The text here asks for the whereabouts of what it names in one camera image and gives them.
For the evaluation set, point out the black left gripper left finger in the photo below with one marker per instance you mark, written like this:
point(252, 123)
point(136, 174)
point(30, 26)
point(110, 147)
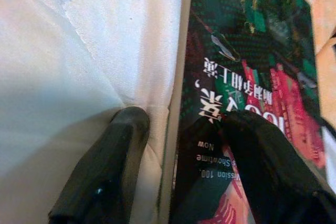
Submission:
point(105, 171)

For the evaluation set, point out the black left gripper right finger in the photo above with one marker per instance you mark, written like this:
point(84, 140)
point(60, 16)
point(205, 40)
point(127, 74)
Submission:
point(278, 182)

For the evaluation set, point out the green and red book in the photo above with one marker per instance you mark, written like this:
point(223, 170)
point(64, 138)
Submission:
point(249, 51)

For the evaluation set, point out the white quilted mattress pad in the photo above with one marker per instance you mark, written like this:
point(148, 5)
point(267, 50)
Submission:
point(65, 51)

